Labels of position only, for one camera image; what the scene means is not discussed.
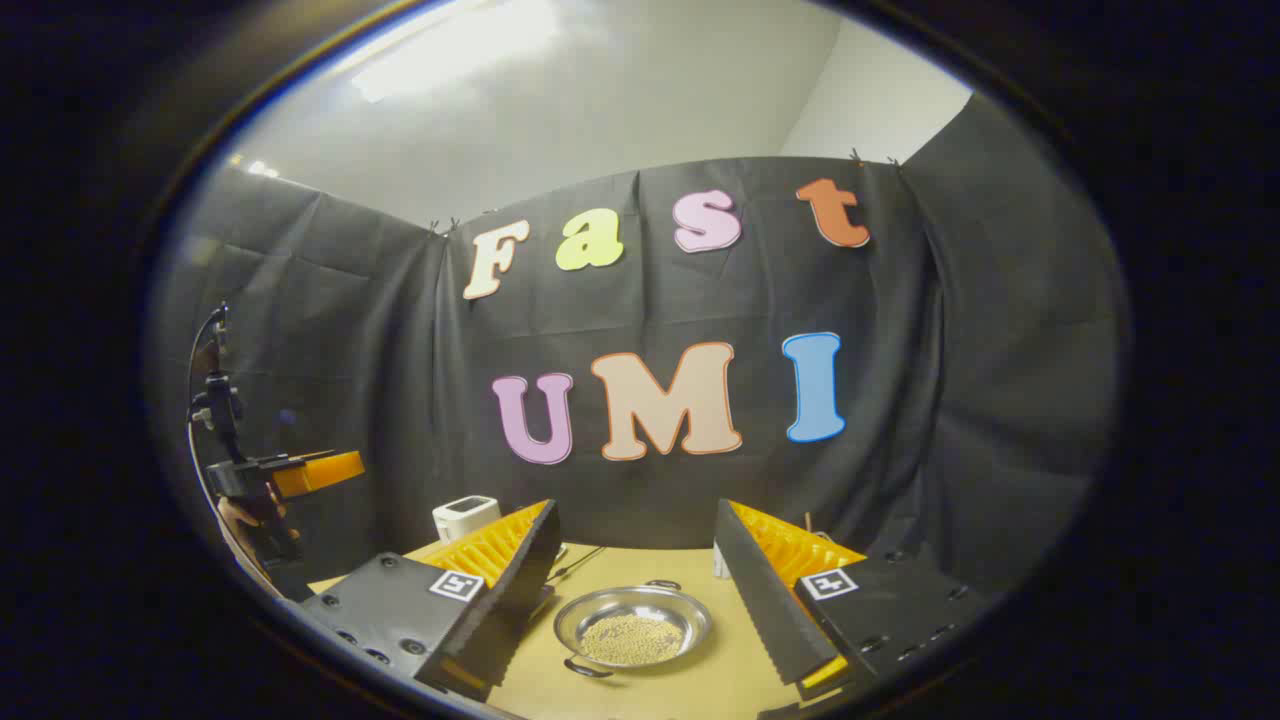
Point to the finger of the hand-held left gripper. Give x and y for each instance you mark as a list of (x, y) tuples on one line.
[(320, 470)]

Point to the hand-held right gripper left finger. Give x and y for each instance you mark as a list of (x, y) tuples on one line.
[(525, 590)]

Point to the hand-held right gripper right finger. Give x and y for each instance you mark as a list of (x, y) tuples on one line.
[(755, 600)]

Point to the white box appliance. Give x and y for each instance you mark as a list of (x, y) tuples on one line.
[(465, 518)]

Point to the pile of soybeans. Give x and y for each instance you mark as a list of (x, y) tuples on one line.
[(632, 640)]

